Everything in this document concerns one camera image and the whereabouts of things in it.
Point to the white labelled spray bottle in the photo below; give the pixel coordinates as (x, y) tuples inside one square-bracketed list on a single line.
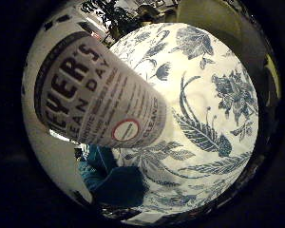
[(95, 95)]

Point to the blue striped towel cloth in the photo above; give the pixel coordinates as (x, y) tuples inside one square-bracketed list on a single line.
[(117, 186)]

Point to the dark green leafy plant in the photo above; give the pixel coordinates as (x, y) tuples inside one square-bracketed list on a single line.
[(117, 15)]

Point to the blue floral round tablecloth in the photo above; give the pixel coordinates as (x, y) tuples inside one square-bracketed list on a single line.
[(199, 95)]

